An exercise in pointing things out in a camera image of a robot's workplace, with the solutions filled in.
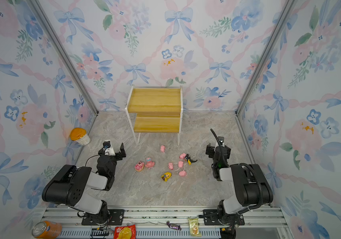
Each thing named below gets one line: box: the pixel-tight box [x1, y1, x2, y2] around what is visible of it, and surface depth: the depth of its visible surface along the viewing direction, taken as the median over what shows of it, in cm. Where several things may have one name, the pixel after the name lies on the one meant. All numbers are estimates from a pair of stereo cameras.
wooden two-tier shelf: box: [125, 84, 184, 146], surface depth 83 cm
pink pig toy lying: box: [178, 169, 187, 177], surface depth 90 cm
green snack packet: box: [188, 218, 202, 238], surface depth 72 cm
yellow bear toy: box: [161, 171, 172, 182], surface depth 87 cm
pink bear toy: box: [134, 160, 145, 172], surface depth 90 cm
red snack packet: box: [113, 224, 137, 239], surface depth 70 cm
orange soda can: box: [31, 220, 63, 239], surface depth 63 cm
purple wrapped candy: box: [166, 220, 182, 232], surface depth 73 cm
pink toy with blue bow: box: [145, 157, 156, 169], surface depth 92 cm
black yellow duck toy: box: [185, 153, 198, 166], surface depth 93 cm
